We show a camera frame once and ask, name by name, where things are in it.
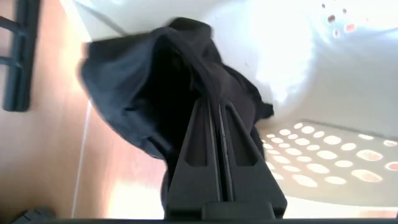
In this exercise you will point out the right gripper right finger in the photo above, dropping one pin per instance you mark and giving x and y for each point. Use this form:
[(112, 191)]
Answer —
[(252, 183)]

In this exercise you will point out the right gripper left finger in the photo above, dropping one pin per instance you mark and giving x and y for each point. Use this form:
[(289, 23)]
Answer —
[(196, 177)]

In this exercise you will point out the black garment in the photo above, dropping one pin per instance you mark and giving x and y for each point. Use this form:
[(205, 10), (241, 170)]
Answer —
[(130, 87)]

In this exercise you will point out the white laundry basket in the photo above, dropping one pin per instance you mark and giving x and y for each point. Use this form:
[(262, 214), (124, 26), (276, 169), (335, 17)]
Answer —
[(326, 77)]

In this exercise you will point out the black clothes rack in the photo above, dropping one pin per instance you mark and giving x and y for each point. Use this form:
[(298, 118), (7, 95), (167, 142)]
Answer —
[(20, 62)]

